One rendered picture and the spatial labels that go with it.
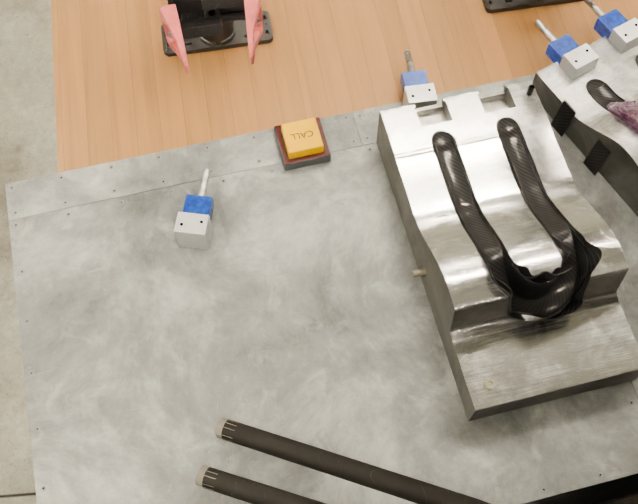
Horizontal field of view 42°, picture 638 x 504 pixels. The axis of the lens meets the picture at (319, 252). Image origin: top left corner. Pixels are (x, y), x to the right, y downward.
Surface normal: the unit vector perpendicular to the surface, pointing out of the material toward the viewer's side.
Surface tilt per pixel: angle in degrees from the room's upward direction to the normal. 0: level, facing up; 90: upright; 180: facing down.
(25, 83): 0
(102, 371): 0
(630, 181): 90
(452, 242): 28
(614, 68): 0
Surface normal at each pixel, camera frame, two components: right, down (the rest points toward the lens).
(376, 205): 0.00, -0.44
